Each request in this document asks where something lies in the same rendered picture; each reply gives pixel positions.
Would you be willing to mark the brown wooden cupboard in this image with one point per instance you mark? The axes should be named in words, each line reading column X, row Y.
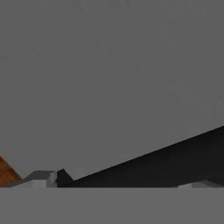
column 7, row 173

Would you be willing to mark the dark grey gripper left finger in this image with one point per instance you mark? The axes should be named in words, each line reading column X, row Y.
column 62, row 179

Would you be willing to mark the black dishwasher door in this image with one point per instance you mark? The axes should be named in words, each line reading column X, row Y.
column 175, row 166

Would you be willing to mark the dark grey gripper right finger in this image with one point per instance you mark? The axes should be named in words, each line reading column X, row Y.
column 201, row 184

